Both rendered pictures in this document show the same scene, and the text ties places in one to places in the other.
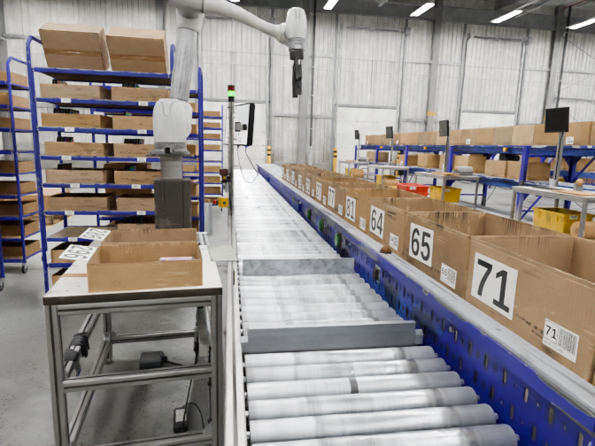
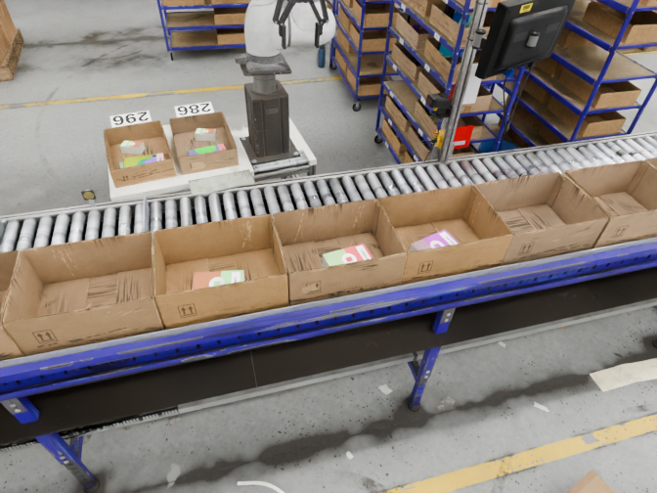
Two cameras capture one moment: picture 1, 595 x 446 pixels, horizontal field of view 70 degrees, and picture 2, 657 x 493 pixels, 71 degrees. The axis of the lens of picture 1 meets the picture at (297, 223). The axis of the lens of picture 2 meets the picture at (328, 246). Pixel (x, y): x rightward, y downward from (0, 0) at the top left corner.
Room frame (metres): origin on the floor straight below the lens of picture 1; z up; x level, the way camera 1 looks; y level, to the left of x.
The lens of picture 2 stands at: (2.24, -1.48, 2.10)
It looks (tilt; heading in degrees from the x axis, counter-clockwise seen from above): 44 degrees down; 82
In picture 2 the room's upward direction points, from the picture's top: 3 degrees clockwise
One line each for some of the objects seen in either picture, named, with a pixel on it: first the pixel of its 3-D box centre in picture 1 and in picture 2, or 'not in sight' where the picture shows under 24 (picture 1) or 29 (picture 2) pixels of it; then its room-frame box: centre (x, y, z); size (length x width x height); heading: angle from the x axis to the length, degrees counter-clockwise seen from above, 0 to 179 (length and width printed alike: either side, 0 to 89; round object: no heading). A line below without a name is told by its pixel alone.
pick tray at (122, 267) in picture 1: (148, 265); (139, 152); (1.56, 0.56, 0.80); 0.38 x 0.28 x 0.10; 107
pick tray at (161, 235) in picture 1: (153, 245); (202, 141); (1.86, 0.64, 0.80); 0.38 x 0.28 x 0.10; 104
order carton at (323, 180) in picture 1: (342, 192); (438, 233); (2.81, -0.29, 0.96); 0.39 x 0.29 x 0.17; 9
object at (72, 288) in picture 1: (148, 258); (208, 149); (1.88, 0.68, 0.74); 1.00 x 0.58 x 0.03; 15
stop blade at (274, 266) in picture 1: (299, 269); (146, 235); (1.68, -0.01, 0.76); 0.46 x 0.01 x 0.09; 99
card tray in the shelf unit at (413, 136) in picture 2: not in sight; (439, 144); (3.36, 1.20, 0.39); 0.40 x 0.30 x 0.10; 99
